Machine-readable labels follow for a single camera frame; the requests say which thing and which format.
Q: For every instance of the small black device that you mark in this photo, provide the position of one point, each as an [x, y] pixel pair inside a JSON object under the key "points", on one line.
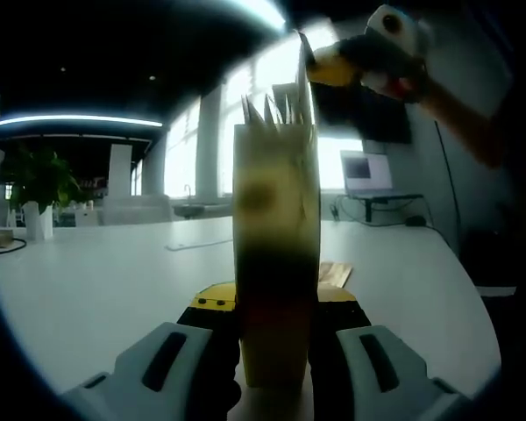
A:
{"points": [[416, 220]]}

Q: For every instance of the single gold mask sachet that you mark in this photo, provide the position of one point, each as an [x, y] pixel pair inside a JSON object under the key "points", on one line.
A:
{"points": [[303, 74]]}

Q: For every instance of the white pillar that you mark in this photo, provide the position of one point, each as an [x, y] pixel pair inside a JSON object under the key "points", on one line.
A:
{"points": [[120, 171]]}

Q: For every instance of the white sofa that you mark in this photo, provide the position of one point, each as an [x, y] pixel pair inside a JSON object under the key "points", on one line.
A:
{"points": [[136, 209]]}

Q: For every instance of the open laptop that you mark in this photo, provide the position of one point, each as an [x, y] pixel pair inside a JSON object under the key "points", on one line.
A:
{"points": [[366, 173]]}

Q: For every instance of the potted green plant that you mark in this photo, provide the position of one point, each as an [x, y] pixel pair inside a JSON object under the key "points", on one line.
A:
{"points": [[39, 184]]}

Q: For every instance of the person's right hand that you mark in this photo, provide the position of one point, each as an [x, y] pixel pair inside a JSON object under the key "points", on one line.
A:
{"points": [[394, 85]]}

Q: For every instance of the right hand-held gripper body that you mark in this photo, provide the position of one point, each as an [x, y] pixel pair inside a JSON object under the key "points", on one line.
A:
{"points": [[399, 30]]}

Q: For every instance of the black wall monitor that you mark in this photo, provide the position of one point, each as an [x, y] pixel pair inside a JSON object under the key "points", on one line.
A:
{"points": [[368, 118]]}

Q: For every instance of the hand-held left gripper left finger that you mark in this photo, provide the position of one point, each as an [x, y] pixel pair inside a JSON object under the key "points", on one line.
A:
{"points": [[166, 373]]}

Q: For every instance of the sink with faucet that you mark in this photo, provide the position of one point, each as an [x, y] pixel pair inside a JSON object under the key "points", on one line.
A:
{"points": [[201, 209]]}

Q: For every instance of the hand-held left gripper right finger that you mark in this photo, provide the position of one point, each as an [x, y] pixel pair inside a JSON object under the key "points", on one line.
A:
{"points": [[377, 377]]}

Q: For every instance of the flat white strip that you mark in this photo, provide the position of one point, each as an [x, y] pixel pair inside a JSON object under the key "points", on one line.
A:
{"points": [[197, 243]]}

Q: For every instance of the white table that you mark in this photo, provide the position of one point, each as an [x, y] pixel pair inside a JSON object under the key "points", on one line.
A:
{"points": [[114, 285]]}

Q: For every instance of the yellow paper bag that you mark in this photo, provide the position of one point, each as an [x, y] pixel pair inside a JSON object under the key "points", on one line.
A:
{"points": [[276, 241]]}

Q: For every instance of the black laptop stand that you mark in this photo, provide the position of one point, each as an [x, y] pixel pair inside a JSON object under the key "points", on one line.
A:
{"points": [[377, 198]]}

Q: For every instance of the black chair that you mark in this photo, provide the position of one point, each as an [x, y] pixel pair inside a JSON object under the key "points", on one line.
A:
{"points": [[491, 259]]}

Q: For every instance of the curved ceiling light strip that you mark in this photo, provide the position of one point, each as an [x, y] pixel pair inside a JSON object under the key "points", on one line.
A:
{"points": [[70, 120], [263, 11]]}

